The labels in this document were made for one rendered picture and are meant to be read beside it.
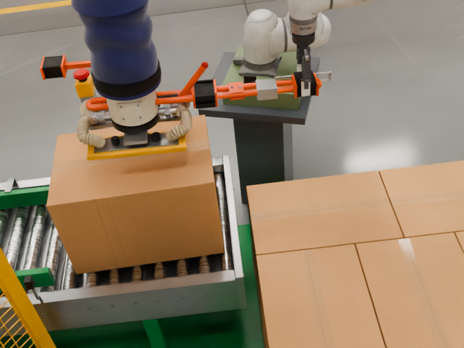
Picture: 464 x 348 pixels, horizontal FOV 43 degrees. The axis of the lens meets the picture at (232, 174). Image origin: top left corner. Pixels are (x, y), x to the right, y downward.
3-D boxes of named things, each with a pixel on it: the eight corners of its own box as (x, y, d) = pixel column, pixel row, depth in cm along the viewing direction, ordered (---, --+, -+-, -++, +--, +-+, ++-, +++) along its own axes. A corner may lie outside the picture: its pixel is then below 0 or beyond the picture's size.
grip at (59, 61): (43, 80, 218) (39, 68, 215) (45, 67, 224) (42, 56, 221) (65, 78, 219) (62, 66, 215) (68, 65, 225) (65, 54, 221)
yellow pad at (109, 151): (87, 161, 200) (83, 150, 196) (90, 142, 207) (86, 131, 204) (186, 151, 201) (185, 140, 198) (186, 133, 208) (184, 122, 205)
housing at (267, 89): (257, 101, 203) (257, 90, 200) (255, 90, 208) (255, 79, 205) (277, 99, 203) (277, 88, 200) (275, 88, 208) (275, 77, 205)
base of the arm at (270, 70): (237, 53, 287) (236, 43, 283) (282, 56, 283) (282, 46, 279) (229, 74, 274) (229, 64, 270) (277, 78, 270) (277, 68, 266)
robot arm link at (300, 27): (291, 22, 183) (291, 39, 187) (320, 18, 183) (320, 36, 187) (286, 8, 189) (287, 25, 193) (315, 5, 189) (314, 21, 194)
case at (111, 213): (76, 275, 234) (45, 206, 207) (83, 203, 263) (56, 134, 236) (224, 253, 236) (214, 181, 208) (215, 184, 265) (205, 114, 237)
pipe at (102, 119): (85, 149, 199) (81, 136, 195) (91, 105, 217) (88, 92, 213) (185, 139, 200) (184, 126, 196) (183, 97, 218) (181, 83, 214)
